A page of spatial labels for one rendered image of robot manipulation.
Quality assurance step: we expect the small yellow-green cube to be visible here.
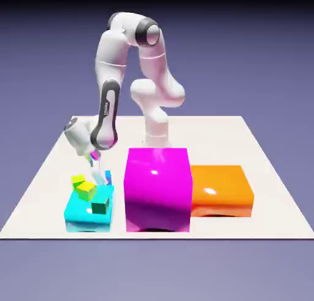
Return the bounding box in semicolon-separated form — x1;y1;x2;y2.
76;180;98;203

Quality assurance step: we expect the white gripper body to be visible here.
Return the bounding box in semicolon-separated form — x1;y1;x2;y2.
90;158;109;186

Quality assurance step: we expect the large cyan box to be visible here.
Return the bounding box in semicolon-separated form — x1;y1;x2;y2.
63;183;115;234

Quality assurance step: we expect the large magenta box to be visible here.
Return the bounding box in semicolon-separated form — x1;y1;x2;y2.
123;147;193;234

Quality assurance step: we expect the small dark green cube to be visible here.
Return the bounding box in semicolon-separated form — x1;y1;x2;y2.
91;197;110;215

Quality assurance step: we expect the small yellow cube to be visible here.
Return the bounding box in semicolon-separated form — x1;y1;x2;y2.
71;174;86;191

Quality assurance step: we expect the large orange box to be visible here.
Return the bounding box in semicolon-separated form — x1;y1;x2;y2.
190;164;255;218

